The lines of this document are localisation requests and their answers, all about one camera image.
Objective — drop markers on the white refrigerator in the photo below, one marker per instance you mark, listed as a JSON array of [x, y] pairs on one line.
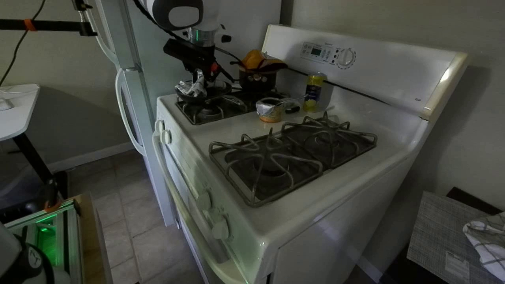
[[131, 52]]

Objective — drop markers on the grey patterned counter mat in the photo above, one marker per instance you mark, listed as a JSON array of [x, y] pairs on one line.
[[435, 237]]

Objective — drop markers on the black stand bar orange tape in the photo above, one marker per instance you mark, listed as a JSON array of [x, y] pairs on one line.
[[52, 25]]

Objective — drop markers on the white gas stove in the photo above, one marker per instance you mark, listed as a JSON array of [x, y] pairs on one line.
[[367, 57]]

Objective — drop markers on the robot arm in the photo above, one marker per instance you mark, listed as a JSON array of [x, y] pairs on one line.
[[173, 11]]

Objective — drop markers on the checked kitchen towel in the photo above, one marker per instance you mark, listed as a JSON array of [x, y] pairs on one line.
[[489, 246]]

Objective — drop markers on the white checked towel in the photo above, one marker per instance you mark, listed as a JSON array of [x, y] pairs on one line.
[[189, 87]]

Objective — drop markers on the small round tin cup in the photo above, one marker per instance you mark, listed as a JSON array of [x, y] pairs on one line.
[[269, 110]]

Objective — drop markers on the white table black leg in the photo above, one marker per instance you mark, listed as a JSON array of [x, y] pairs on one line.
[[17, 110]]

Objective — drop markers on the yellow cloth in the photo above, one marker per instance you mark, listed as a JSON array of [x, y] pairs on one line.
[[252, 58]]

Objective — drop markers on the black burner grate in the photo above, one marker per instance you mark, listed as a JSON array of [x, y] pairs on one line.
[[293, 158], [202, 112]]

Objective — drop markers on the white stove knob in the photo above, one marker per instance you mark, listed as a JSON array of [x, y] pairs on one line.
[[157, 126], [202, 199], [219, 227], [167, 136]]

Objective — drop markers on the wooden edged robot cart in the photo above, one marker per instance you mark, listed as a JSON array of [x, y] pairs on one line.
[[86, 237]]

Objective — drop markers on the yellow spray can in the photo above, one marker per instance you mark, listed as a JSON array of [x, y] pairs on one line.
[[314, 92]]

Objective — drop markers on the black cooking pot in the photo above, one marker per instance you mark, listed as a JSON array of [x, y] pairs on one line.
[[257, 84]]

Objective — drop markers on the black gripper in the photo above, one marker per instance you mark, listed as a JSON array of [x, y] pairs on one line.
[[191, 52]]

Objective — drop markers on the grey frying pan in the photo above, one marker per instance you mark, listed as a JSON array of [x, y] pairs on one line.
[[214, 107]]

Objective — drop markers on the grey robot base mount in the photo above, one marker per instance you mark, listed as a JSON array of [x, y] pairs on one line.
[[12, 257]]

